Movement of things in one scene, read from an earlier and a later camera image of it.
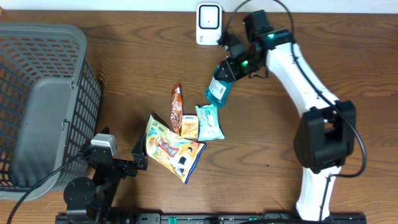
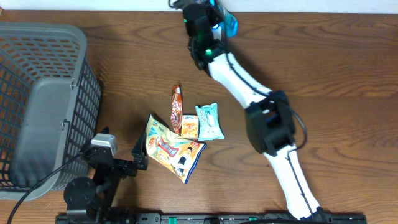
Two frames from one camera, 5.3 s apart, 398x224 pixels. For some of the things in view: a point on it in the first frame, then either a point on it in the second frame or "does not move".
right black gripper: [228, 69] → [214, 15]
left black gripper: [139, 160] does not move
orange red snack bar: [176, 109] does not move
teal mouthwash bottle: [218, 91] → [229, 23]
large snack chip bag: [178, 155] does not move
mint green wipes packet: [209, 126] does not move
